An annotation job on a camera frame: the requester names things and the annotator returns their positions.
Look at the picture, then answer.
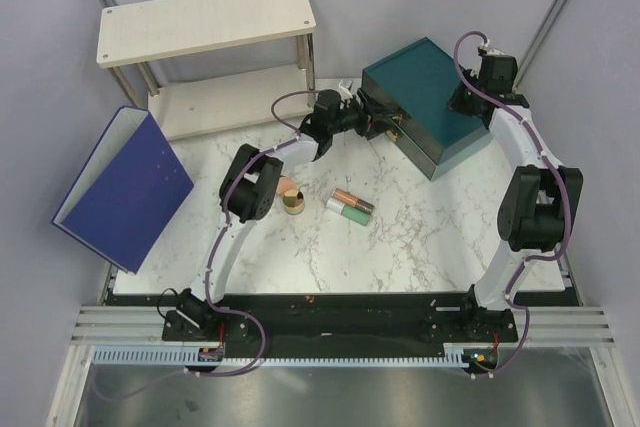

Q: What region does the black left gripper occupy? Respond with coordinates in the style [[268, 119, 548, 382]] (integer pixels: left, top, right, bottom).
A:
[[329, 89, 399, 142]]

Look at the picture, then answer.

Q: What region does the smoked clear drawer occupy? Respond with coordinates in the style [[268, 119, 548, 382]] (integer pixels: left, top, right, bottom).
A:
[[386, 127, 441, 180], [360, 89, 441, 166]]

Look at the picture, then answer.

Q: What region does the copper lipstick tube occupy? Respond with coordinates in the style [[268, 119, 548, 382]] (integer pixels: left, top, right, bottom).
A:
[[332, 188, 375, 214]]

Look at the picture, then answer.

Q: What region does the green white cosmetic tube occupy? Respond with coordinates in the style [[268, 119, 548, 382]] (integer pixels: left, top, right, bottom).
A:
[[326, 197, 371, 226]]

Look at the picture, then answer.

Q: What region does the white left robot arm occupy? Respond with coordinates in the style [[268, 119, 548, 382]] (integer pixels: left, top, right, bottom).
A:
[[162, 88, 398, 341]]

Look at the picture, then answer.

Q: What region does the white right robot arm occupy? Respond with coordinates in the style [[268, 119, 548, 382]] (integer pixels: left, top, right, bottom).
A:
[[448, 47, 584, 341]]

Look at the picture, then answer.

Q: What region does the pink makeup sponge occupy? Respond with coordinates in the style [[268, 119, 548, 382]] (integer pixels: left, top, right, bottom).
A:
[[276, 176, 298, 197]]

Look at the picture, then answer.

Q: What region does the teal drawer cabinet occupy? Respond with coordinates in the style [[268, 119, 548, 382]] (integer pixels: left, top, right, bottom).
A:
[[361, 37, 491, 180]]

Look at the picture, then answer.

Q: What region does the gold cosmetic jar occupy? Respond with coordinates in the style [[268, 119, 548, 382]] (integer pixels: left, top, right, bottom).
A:
[[282, 189, 305, 215]]

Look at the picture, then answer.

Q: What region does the white two-tier shelf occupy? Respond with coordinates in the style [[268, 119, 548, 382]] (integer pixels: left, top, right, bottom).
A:
[[96, 0, 316, 140]]

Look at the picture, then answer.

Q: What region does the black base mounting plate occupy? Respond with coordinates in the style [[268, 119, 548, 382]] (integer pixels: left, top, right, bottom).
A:
[[102, 291, 584, 359]]

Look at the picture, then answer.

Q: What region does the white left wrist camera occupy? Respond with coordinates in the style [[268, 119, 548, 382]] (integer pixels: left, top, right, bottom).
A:
[[337, 79, 353, 99]]

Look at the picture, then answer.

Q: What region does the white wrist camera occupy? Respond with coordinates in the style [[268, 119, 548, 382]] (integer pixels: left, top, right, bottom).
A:
[[477, 39, 506, 57], [337, 79, 353, 99]]

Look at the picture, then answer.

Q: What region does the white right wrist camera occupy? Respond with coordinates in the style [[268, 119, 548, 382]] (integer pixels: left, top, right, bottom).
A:
[[477, 39, 506, 57]]

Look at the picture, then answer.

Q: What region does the blue ring binder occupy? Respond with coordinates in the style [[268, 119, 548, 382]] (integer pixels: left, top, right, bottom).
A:
[[51, 106, 194, 273]]

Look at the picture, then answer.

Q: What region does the aluminium front rail frame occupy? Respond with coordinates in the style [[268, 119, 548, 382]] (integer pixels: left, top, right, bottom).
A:
[[47, 286, 615, 426]]

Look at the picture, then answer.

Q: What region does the light blue cable duct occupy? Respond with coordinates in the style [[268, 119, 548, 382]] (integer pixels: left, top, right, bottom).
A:
[[92, 344, 476, 367]]

